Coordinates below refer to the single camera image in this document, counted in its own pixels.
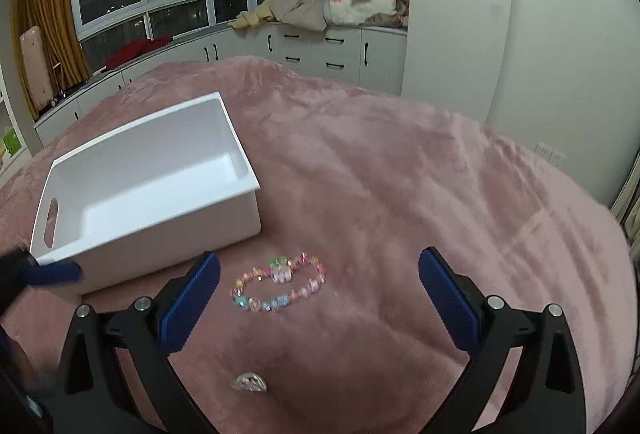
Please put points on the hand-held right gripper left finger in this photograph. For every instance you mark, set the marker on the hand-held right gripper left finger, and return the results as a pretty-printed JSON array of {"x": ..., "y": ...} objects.
[{"x": 192, "y": 299}]

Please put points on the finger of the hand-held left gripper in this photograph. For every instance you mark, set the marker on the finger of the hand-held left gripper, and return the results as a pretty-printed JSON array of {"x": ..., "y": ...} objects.
[{"x": 55, "y": 272}]

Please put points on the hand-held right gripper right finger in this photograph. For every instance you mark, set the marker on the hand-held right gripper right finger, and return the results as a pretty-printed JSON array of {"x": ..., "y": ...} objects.
[{"x": 447, "y": 299}]

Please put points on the silver flower brooch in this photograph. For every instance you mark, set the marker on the silver flower brooch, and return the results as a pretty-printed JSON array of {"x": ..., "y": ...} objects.
[{"x": 248, "y": 383}]

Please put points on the white storage box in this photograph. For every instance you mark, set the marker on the white storage box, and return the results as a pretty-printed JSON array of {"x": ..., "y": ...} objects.
[{"x": 150, "y": 154}]

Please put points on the green box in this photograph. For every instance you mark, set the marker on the green box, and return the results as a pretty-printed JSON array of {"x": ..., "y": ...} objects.
[{"x": 11, "y": 143}]

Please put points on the pink fluffy blanket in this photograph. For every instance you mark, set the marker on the pink fluffy blanket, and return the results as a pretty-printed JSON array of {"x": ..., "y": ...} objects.
[{"x": 375, "y": 174}]

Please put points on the pink suitcase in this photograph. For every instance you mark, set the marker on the pink suitcase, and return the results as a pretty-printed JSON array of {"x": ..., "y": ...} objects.
[{"x": 35, "y": 74}]

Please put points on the red cloth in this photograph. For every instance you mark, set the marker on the red cloth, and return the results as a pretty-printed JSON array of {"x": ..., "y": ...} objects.
[{"x": 135, "y": 52}]

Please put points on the white window cabinet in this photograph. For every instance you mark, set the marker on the white window cabinet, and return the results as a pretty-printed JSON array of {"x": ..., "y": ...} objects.
[{"x": 300, "y": 47}]

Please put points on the white floral cushion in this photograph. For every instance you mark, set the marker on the white floral cushion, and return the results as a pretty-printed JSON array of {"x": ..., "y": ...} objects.
[{"x": 350, "y": 9}]

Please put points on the beige jacket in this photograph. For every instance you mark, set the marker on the beige jacket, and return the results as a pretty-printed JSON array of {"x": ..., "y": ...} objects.
[{"x": 295, "y": 4}]

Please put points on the white wall socket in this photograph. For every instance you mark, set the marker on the white wall socket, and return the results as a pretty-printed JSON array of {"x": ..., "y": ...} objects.
[{"x": 550, "y": 153}]

